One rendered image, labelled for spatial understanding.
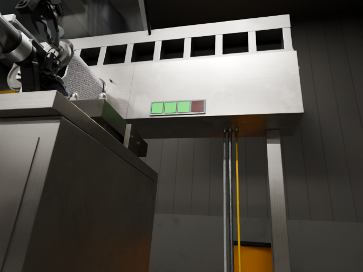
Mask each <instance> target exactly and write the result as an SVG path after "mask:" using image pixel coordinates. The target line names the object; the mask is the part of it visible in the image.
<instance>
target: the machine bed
mask: <svg viewBox="0 0 363 272"><path fill-rule="evenodd" d="M53 116H62V117H64V118H65V119H67V120H68V121H69V122H71V123H73V124H74V125H75V126H77V127H78V128H80V129H81V130H82V131H84V132H85V133H86V134H88V135H89V136H91V137H92V138H94V139H95V140H97V141H98V142H99V143H101V144H102V145H104V146H105V147H106V148H108V149H109V150H111V151H112V152H113V153H115V154H116V155H118V156H119V157H121V158H122V159H123V160H125V161H126V162H128V163H129V164H130V165H132V166H133V167H135V168H136V169H137V170H139V171H141V172H142V173H143V174H145V175H146V176H148V177H149V178H150V179H152V180H153V181H155V182H156V183H157V182H158V173H157V172H155V171H154V170H153V169H152V168H151V167H149V166H148V165H147V164H146V163H145V162H143V161H142V160H141V159H140V158H138V157H137V156H136V155H135V154H133V153H132V152H131V151H130V150H129V149H128V148H126V147H125V146H124V145H123V144H122V143H120V142H119V141H118V140H117V139H116V138H114V137H113V136H112V135H111V134H110V133H108V132H107V131H106V130H105V129H103V128H102V127H101V126H100V125H98V124H97V123H96V122H95V121H94V120H92V119H91V118H90V117H89V116H88V115H86V114H85V113H84V112H83V111H82V110H80V109H79V108H78V107H77V106H76V105H74V104H73V103H72V102H71V101H70V100H68V99H67V98H66V97H65V96H63V95H62V94H61V93H60V92H58V91H57V90H49V91H33V92H17V93H1V94H0V118H26V117H53Z"/></svg>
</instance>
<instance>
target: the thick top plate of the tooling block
mask: <svg viewBox="0 0 363 272"><path fill-rule="evenodd" d="M70 101H71V102H72V103H73V104H74V105H76V106H77V107H78V108H79V109H80V110H82V111H83V112H84V113H85V114H86V115H88V116H89V117H90V118H91V119H92V120H94V121H95V122H96V123H97V124H99V125H108V126H109V127H110V128H111V129H112V130H114V131H115V132H116V133H117V134H118V135H119V136H120V137H122V138H123V139H124V135H125V129H126V124H128V123H127V122H126V121H125V120H124V119H123V118H122V117H121V116H120V114H119V113H118V112H117V111H116V110H115V109H114V108H113V107H112V106H111V105H110V104H109V103H108V102H107V101H106V100H105V99H88V100H70ZM147 146H148V144H147V143H146V142H145V141H144V140H143V139H142V138H140V146H139V157H146V155H147Z"/></svg>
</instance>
